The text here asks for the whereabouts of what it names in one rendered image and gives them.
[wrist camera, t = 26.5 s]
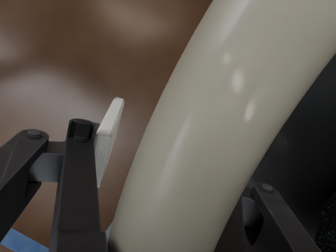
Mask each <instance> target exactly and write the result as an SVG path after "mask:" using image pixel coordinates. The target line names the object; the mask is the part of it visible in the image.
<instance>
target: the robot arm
mask: <svg viewBox="0 0 336 252"><path fill-rule="evenodd" d="M124 104H125V100H124V98H120V97H116V98H114V99H113V101H112V103H111V105H110V107H109V109H108V111H107V113H106V115H105V116H104V118H103V120H102V122H101V124H100V123H96V122H92V121H89V120H86V119H80V118H75V119H71V120H70V121H69V124H68V129H67V134H66V140H65V141H49V135H48V134H47V133H45V132H44V131H41V130H37V129H25V130H22V131H20V132H19V133H17V134H16V135H15V136H14V137H12V138H11V139H10V140H9V141H7V142H6V143H5V144H4V145H2V146H1V147H0V243H1V241H2V240H3V238H4V237H5V236H6V234H7V233H8V231H9V230H10V229H11V227H12V226H13V224H14V223H15V222H16V220H17V219H18V218H19V216H20V215H21V213H22V212H23V211H24V209H25V208H26V206H27V205H28V204H29V202H30V201H31V199H32V198H33V197H34V195H35V194H36V192H37V191H38V190H39V188H40V187H41V184H42V182H53V183H57V190H56V198H55V206H54V213H53V221H52V229H51V236H50V244H49V252H108V245H107V236H106V233H105V232H104V231H101V225H100V212H99V200H98V188H100V185H101V182H102V179H103V176H104V173H105V170H106V167H107V164H108V161H109V158H110V155H111V152H112V149H113V146H114V143H115V140H116V137H117V133H118V129H119V125H120V121H121V116H122V112H123V108H124ZM214 252H321V250H320V249H319V247H318V246H317V245H316V243H315V242H314V240H313V239H312V238H311V236H310V235H309V234H308V232H307V231H306V229H305V228H304V227H303V225H302V224H301V222H300V221H299V220H298V218H297V217H296V215H295V214H294V213H293V211H292V210H291V209H290V207H289V206H288V204H287V203H286V202H285V200H284V199H283V197H282V196H281V195H280V193H279V192H278V191H277V190H276V189H275V188H273V187H272V186H271V185H269V184H267V183H262V182H256V183H255V184H254V186H253V188H250V187H247V186H246V187H245V189H244V191H243V193H242V195H241V196H240V198H239V200H238V202H237V204H236V206H235V208H234V210H233V212H232V214H231V216H230V217H229V219H228V221H227V224H226V226H225V228H224V230H223V232H222V234H221V236H220V238H219V240H218V243H217V245H216V247H215V250H214Z"/></svg>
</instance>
